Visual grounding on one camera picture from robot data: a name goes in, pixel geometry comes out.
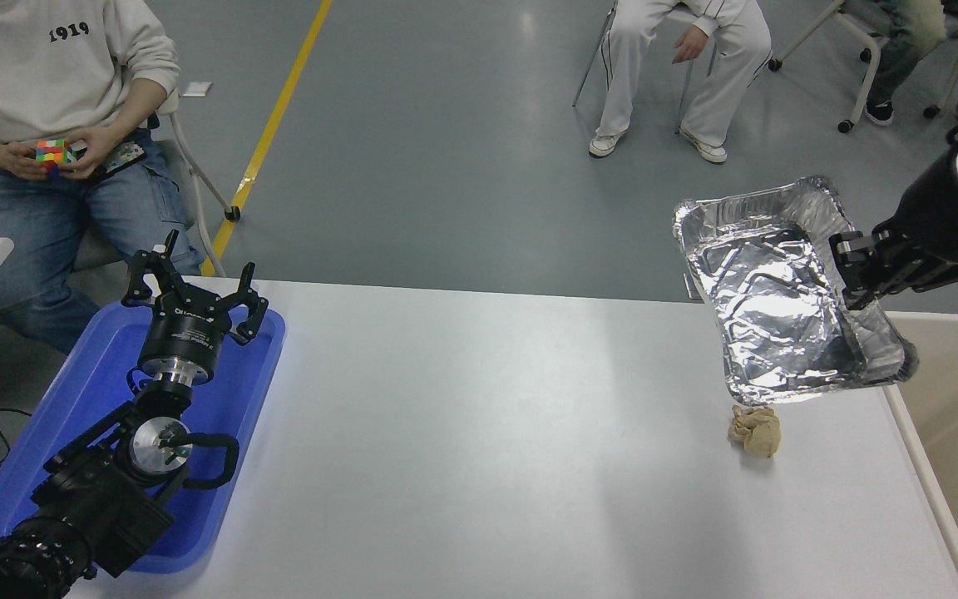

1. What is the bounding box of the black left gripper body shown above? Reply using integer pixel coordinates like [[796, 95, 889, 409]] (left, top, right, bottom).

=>
[[139, 301, 231, 375]]

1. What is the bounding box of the person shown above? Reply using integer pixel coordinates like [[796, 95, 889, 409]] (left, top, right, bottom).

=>
[[862, 0, 958, 127], [0, 0, 205, 354], [587, 0, 773, 164]]

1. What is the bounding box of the colourful puzzle cube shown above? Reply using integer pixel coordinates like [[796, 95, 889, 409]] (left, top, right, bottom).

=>
[[35, 139, 77, 173]]

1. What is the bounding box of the silver foil tray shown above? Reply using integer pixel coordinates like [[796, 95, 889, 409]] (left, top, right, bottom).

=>
[[673, 175, 919, 406]]

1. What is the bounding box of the phone with patterned case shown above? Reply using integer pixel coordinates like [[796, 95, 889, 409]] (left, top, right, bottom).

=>
[[95, 141, 147, 177]]

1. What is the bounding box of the person's right hand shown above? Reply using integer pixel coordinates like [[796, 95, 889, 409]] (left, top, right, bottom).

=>
[[0, 141, 56, 182]]

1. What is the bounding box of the white wheeled chair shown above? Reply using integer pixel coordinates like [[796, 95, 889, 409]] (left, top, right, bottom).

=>
[[768, 0, 958, 134]]

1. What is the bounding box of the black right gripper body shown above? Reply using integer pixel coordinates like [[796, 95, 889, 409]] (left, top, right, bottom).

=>
[[872, 158, 958, 288]]

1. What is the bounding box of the person's left hand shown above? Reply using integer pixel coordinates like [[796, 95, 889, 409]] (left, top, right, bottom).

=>
[[59, 125, 119, 180], [672, 25, 714, 65]]

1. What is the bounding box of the blue plastic tray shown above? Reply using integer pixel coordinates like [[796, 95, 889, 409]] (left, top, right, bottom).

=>
[[0, 299, 287, 577]]

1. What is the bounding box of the crumpled tan paper ball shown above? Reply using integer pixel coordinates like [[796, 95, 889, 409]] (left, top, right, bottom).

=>
[[727, 404, 782, 459]]

